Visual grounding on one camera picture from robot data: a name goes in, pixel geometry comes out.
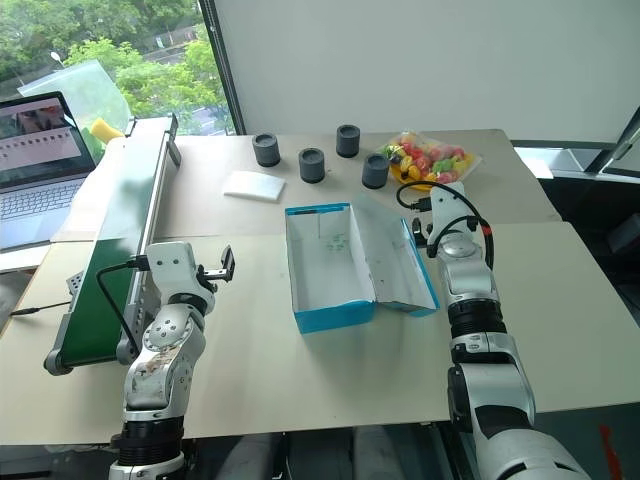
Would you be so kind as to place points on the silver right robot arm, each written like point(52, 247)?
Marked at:
point(480, 350)

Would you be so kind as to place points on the yellow sponge block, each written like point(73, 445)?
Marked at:
point(106, 131)

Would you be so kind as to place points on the black window frame post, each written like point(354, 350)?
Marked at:
point(222, 65)

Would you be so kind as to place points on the silver open laptop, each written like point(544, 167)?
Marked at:
point(35, 165)

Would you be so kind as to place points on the clear plastic sheet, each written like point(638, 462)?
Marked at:
point(85, 90)

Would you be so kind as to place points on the blue cardboard box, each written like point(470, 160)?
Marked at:
point(340, 270)

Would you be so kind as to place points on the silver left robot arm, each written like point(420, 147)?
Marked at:
point(162, 350)

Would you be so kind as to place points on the green conveyor belt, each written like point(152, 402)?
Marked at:
point(115, 260)

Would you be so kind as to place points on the clear bag of colourful toys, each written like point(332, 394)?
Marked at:
point(430, 159)

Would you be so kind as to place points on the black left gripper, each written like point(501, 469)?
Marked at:
point(207, 280)

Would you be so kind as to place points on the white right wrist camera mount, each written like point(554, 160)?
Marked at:
point(445, 205)

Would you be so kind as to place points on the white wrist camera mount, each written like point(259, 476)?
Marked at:
point(170, 265)
point(445, 205)

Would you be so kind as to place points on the dark grey cylinder block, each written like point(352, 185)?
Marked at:
point(348, 141)
point(266, 149)
point(375, 171)
point(312, 165)

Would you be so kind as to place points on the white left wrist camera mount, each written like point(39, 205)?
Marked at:
point(170, 265)

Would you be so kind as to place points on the green trees outside window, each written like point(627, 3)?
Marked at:
point(125, 45)

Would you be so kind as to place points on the white foam pad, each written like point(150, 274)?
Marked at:
point(254, 186)

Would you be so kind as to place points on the black slanted frame bar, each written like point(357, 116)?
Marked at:
point(620, 137)

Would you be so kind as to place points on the perforated grey metal bracket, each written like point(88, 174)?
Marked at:
point(76, 286)

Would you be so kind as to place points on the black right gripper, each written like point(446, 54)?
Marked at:
point(429, 232)

